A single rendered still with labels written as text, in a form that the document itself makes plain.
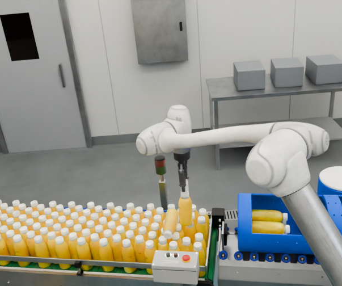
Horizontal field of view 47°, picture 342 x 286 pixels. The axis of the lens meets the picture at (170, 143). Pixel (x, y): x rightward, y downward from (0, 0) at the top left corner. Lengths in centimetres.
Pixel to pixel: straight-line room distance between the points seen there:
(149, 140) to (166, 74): 354
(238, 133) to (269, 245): 67
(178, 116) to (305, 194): 66
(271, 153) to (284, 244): 84
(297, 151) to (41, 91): 441
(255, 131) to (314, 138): 23
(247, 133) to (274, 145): 28
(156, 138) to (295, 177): 59
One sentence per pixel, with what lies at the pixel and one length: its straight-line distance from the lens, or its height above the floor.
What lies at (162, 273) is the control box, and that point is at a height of 106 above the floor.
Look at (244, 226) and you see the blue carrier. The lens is 189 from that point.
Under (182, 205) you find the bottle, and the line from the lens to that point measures 188.
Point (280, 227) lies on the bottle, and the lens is 197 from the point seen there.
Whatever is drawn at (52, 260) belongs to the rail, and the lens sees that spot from 218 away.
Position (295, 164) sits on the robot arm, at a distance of 120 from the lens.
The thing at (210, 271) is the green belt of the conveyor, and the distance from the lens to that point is 205.
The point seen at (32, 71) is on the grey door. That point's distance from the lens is 528.
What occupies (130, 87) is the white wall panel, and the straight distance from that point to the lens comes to 512.
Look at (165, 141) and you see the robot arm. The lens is 153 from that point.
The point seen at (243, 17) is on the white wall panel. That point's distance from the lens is 497.
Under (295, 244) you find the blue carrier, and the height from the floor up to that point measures 108.
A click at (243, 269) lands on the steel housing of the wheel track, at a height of 89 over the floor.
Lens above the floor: 234
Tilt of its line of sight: 26 degrees down
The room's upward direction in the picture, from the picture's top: 5 degrees counter-clockwise
